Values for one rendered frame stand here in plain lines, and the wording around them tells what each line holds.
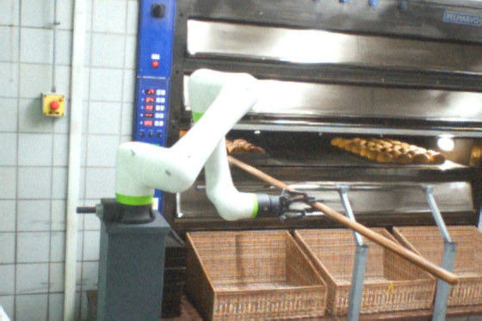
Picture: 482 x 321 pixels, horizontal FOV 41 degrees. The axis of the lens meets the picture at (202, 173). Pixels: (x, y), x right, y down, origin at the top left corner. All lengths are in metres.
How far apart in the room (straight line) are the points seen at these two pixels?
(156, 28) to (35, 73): 0.57
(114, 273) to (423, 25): 2.27
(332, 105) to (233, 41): 0.63
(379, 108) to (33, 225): 1.85
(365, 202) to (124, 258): 1.84
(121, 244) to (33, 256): 1.11
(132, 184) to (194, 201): 1.17
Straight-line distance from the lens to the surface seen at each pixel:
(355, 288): 3.00
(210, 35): 3.11
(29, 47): 2.94
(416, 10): 3.65
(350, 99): 3.46
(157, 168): 1.96
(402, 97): 3.64
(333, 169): 3.47
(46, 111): 2.90
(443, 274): 1.94
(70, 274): 3.16
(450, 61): 3.78
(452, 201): 3.96
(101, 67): 2.98
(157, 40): 3.00
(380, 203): 3.67
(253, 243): 3.32
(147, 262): 2.11
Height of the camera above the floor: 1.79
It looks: 12 degrees down
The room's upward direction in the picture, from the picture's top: 4 degrees clockwise
